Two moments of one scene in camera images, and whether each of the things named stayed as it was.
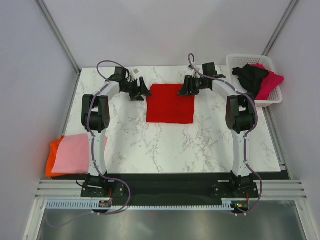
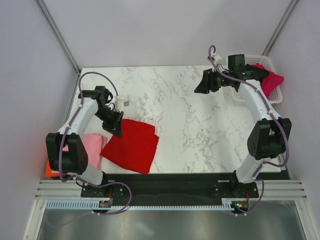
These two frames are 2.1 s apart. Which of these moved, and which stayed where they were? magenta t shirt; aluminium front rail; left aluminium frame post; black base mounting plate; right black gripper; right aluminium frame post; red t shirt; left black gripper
Moved: right black gripper; left black gripper; red t shirt
Stayed: magenta t shirt; left aluminium frame post; black base mounting plate; right aluminium frame post; aluminium front rail
